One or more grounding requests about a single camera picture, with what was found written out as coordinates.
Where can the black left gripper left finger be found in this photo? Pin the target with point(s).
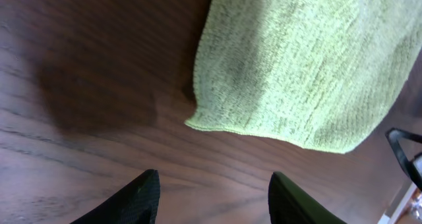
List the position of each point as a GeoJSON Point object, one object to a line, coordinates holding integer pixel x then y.
{"type": "Point", "coordinates": [135, 203]}

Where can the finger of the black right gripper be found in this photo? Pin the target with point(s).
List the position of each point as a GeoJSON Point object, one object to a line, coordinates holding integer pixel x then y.
{"type": "Point", "coordinates": [412, 168]}

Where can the light green cloth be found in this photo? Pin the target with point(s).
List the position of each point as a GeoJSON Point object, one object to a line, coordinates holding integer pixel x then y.
{"type": "Point", "coordinates": [319, 74]}

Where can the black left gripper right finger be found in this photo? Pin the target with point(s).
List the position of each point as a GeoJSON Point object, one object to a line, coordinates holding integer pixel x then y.
{"type": "Point", "coordinates": [290, 204]}

